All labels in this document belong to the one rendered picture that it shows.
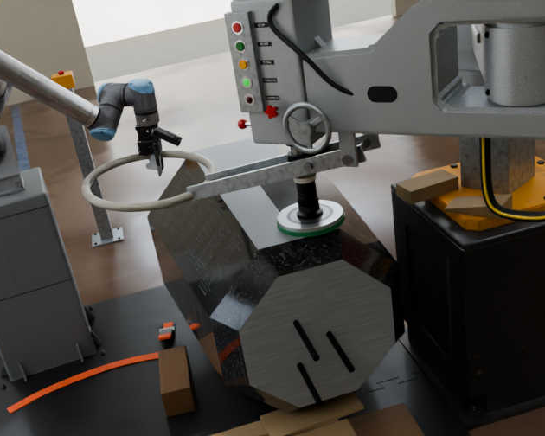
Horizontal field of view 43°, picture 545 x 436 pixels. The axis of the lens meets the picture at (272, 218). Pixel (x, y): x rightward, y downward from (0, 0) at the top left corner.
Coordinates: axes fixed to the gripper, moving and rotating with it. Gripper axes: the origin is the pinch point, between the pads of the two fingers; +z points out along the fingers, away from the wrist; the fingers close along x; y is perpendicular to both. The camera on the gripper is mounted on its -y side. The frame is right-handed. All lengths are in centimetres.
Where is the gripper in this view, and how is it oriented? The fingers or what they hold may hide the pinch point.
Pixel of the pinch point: (162, 170)
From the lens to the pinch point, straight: 278.2
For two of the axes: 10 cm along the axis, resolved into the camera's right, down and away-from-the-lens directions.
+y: -10.0, 0.8, 0.4
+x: 0.0, 4.6, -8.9
